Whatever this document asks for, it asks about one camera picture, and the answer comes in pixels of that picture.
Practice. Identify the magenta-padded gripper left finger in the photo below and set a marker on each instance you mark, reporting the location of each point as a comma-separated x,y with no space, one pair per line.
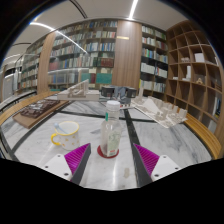
77,158

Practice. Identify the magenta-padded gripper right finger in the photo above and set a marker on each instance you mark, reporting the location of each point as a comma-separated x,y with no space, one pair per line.
148,159

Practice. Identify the clear plastic drink bottle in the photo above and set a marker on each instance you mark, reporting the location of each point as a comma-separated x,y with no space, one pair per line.
110,136

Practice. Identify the white mug with yellow rim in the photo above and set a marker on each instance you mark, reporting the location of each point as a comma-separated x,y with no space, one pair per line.
70,138

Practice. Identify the light blue spoon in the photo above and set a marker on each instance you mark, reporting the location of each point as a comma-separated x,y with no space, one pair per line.
58,127

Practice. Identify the white city block model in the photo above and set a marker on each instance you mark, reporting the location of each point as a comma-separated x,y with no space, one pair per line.
160,111

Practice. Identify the brown model on wooden board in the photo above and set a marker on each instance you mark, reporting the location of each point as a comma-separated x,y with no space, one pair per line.
38,110

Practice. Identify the white architectural model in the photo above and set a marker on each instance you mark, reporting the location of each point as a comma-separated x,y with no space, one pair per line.
78,93

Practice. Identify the dark grey architectural model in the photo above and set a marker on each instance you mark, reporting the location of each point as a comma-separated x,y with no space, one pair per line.
116,92

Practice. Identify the wooden cubby shelf unit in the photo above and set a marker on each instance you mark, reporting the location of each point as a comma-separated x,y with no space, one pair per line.
196,76

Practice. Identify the narrow dark bookshelf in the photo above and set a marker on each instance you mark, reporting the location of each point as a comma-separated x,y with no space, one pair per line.
153,63

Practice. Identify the distant side bookshelf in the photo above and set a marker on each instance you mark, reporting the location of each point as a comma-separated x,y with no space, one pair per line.
25,75

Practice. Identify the straight ceiling light strip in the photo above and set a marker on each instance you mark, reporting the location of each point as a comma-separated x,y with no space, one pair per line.
133,10

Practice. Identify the large wall bookshelf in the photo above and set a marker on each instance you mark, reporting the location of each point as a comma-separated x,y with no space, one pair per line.
83,53

